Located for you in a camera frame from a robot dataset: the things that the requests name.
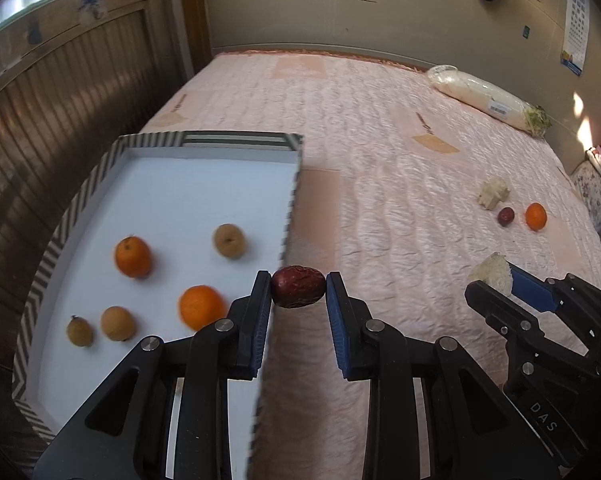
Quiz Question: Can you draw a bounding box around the wrapped white daikon radish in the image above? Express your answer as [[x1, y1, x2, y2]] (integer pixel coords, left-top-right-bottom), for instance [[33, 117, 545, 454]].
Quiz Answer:
[[427, 64, 551, 137]]

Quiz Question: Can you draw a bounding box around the chevron-patterned box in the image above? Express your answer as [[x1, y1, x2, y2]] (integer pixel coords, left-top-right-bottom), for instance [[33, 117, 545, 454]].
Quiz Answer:
[[11, 130, 305, 480]]

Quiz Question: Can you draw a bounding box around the pink quilted bedspread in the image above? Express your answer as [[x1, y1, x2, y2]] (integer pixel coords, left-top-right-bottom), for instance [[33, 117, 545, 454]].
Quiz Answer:
[[140, 50, 601, 480]]

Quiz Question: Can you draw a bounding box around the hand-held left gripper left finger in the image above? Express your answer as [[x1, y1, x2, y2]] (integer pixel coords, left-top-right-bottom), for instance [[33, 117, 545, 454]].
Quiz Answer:
[[33, 271, 274, 480]]

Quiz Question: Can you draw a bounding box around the long red date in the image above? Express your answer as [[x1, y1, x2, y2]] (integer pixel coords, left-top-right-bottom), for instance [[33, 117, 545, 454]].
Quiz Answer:
[[271, 265, 327, 309]]

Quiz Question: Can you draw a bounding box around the small orange with stem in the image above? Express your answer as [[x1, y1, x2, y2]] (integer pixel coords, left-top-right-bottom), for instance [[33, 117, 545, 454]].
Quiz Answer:
[[114, 236, 154, 279]]

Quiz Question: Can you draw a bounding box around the large sugarcane piece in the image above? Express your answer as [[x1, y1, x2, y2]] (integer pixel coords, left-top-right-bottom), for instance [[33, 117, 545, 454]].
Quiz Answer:
[[468, 252, 514, 295]]

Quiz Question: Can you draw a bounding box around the floral pillow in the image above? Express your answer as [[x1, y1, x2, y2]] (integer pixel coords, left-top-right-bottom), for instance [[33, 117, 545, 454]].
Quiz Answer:
[[571, 160, 601, 241]]

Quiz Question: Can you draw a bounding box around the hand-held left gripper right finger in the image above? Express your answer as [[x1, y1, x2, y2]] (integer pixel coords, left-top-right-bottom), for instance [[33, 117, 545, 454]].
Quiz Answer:
[[325, 271, 566, 480]]

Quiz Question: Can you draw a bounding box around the wooden slatted wall panel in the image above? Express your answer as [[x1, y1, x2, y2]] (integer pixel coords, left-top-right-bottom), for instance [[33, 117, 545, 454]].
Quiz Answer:
[[0, 0, 191, 361]]

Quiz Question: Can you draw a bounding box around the white wall calendar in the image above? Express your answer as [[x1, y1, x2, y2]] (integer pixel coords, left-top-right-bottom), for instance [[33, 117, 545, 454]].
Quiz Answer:
[[561, 0, 589, 77]]

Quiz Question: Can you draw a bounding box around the large orange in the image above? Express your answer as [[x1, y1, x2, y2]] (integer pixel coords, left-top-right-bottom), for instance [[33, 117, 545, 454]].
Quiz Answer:
[[179, 284, 227, 332]]

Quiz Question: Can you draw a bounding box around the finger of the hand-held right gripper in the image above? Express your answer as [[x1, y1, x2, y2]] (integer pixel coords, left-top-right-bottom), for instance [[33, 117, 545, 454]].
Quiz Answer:
[[508, 262, 601, 372], [465, 281, 542, 357]]

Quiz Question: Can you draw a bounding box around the wooden door frame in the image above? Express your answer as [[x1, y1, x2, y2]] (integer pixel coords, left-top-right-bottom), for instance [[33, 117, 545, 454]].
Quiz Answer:
[[178, 0, 214, 81]]

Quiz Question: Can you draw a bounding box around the brown longan with stem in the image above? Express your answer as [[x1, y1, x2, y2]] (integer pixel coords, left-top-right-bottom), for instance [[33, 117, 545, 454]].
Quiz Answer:
[[66, 315, 94, 347]]

